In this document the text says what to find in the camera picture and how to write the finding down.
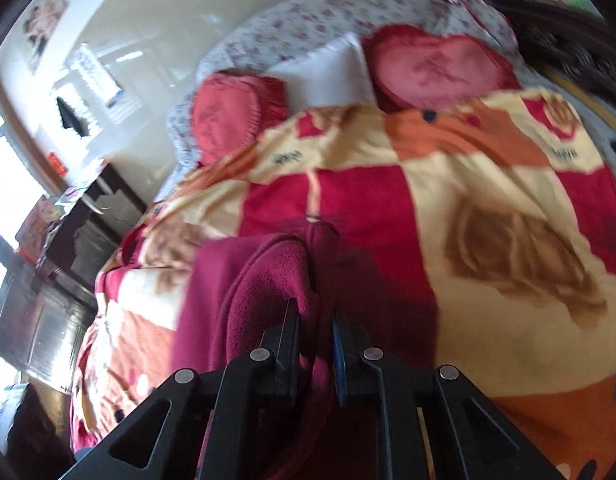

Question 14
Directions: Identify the floral bolster pillow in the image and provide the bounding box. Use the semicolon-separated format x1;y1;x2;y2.
165;0;519;172

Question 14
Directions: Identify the large red heart cushion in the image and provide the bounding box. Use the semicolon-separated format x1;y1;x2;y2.
363;24;520;113

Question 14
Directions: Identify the dark wooden desk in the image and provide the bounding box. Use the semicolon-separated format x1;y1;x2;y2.
0;162;148;392

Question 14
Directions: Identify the framed wall picture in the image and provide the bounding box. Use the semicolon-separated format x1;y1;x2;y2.
22;0;68;73

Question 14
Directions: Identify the white pillow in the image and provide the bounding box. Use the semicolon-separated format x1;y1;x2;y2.
265;32;376;115

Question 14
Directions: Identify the orange red patterned blanket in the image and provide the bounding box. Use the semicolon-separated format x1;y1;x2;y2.
72;88;616;479

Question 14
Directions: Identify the small red heart cushion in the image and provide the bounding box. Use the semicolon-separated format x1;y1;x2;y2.
191;72;289;166

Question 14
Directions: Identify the maroon fleece garment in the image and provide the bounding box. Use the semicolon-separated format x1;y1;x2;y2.
171;222;438;479

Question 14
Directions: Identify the dark carved wooden headboard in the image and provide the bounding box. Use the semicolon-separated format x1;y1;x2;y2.
486;0;616;110

